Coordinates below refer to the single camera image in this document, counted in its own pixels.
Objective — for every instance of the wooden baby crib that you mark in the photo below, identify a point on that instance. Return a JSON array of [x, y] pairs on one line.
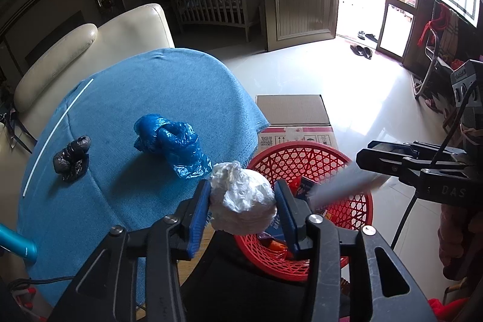
[[215, 1]]

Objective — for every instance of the dark slipper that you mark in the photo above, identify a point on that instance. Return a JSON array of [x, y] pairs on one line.
[[356, 49], [367, 52]]

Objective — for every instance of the teal metal bottle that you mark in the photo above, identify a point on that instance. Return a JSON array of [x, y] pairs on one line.
[[17, 242]]

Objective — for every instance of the person's right hand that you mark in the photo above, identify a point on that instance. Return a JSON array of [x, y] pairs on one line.
[[452, 235]]

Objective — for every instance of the cardboard box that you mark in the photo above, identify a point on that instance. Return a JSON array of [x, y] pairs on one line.
[[290, 110]]

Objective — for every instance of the blue tablecloth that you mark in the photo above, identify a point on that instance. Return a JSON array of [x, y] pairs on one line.
[[124, 88]]

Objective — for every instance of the red tassel decoration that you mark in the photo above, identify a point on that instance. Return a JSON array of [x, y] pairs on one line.
[[430, 26]]

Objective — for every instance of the thin white stick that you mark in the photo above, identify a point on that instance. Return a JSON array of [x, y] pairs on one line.
[[56, 129]]

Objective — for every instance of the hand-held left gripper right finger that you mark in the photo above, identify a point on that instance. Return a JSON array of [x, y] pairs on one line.
[[287, 224]]

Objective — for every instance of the black plastic bag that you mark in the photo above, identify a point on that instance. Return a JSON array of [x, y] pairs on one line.
[[71, 159]]

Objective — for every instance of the cream leather sofa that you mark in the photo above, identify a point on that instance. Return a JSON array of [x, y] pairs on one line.
[[94, 39]]

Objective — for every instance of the red plastic basket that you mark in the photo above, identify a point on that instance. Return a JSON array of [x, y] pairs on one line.
[[332, 171]]

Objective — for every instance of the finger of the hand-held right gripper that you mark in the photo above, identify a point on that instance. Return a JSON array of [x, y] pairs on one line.
[[381, 163], [388, 147]]

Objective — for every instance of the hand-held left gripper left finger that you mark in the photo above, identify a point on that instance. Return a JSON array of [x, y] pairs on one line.
[[199, 220]]

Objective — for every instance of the blue plastic bag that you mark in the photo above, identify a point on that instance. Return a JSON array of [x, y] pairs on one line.
[[169, 141]]

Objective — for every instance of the white plastic bag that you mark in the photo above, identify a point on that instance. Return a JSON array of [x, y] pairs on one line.
[[241, 197]]

